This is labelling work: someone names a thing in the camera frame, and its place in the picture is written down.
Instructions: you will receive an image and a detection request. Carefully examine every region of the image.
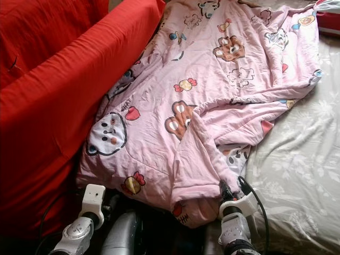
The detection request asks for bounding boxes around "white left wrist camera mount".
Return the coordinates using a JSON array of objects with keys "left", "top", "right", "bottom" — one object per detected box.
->
[{"left": 82, "top": 184, "right": 106, "bottom": 216}]

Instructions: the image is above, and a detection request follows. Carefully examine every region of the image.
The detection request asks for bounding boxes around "pink cartoon print quilt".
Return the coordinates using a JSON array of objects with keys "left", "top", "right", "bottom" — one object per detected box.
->
[{"left": 77, "top": 0, "right": 322, "bottom": 228}]

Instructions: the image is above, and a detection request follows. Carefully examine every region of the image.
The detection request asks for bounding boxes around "red white blue striped pillow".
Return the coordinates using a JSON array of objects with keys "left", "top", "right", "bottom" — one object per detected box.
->
[{"left": 314, "top": 0, "right": 340, "bottom": 32}]

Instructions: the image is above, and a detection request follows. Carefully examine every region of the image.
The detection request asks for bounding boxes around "red folded fabric mattress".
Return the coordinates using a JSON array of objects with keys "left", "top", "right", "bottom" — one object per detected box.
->
[{"left": 0, "top": 0, "right": 165, "bottom": 240}]

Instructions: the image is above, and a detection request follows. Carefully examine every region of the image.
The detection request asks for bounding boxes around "silver left robot leg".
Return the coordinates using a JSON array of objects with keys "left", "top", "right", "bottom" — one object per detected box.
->
[{"left": 100, "top": 211, "right": 141, "bottom": 255}]

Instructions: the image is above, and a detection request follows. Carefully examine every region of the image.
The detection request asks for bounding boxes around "bed with beige sheet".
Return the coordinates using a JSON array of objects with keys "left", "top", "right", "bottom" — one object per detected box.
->
[{"left": 212, "top": 0, "right": 340, "bottom": 253}]

